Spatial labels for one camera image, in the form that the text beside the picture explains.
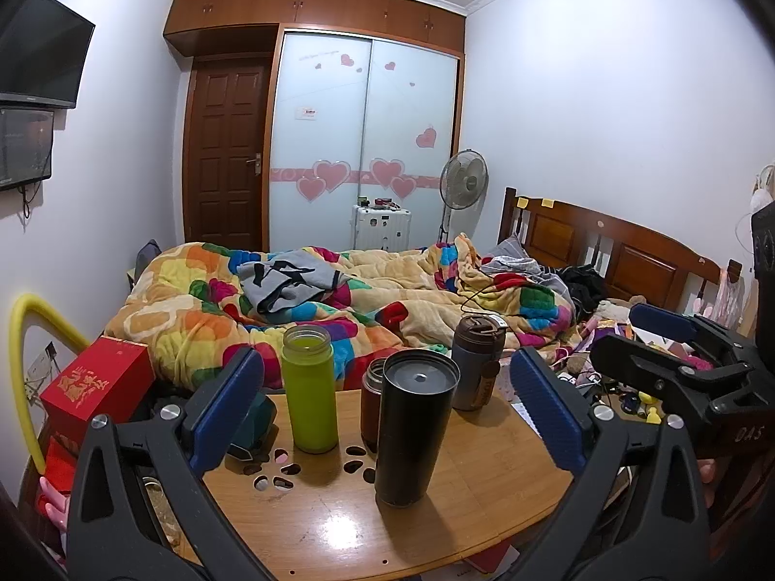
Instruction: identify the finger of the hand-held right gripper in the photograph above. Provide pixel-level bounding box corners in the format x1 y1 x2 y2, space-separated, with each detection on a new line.
589 335 753 432
628 302 759 371

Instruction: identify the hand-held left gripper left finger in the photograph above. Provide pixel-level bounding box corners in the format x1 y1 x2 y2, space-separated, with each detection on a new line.
66 346 267 581

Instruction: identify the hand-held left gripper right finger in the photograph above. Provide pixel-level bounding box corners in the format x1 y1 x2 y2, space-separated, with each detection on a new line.
510 346 713 581

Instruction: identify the black tumbler cup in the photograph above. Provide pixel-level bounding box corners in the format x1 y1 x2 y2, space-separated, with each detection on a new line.
374 350 462 509

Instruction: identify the green bottle cup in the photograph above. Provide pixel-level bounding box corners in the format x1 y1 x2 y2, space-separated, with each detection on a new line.
280 325 339 455

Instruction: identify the dark red small cup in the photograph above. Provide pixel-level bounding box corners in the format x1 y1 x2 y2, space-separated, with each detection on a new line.
361 357 392 455

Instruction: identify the person's right hand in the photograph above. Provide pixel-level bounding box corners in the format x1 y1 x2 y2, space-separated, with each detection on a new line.
695 459 719 509

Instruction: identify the dark teal box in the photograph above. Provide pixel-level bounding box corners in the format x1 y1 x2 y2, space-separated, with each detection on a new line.
227 390 278 462

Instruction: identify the wooden bed headboard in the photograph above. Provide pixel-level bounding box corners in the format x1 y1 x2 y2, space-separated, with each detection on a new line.
499 186 743 317

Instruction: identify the grey brown lidded tumbler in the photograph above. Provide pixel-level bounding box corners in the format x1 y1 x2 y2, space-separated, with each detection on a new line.
451 313 508 413

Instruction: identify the black cloth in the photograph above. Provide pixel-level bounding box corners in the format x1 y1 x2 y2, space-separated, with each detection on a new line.
560 263 610 317

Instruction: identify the round wooden table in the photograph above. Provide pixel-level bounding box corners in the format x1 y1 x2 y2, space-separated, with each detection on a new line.
200 384 576 581

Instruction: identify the colourful heart blanket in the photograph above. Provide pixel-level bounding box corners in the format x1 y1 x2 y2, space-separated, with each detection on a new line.
103 233 576 393

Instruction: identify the red gift box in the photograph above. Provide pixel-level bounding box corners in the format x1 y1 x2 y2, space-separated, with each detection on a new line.
39 337 155 456

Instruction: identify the grey and black shirt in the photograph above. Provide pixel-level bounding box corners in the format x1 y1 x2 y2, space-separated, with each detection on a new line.
236 249 356 317

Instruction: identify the grey striped cloth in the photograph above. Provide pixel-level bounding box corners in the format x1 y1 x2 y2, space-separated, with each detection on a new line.
481 235 565 287

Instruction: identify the pink plastic item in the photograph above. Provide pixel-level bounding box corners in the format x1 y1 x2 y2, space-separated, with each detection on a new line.
37 475 72 535

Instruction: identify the yellow foam tube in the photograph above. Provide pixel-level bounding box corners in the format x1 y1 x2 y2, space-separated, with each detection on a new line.
9 292 92 476

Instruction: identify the white suitcase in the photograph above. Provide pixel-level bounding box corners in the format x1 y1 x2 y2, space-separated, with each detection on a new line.
352 204 413 251

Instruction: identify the standing electric fan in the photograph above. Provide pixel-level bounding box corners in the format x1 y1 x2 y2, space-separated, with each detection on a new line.
437 148 490 244

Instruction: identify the brown wooden door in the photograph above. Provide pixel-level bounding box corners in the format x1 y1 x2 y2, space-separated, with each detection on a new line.
185 57 273 250

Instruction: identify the wardrobe with heart stickers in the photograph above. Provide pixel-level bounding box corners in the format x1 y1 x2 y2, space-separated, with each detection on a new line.
163 0 467 253

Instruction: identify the black cable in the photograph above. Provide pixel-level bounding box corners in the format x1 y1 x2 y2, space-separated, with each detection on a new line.
454 271 505 317

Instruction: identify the small black wall monitor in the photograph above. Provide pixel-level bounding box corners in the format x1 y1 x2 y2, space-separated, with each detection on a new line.
0 106 55 190

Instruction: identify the black wall television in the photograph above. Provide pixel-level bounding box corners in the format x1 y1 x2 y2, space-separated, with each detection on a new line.
0 0 96 110

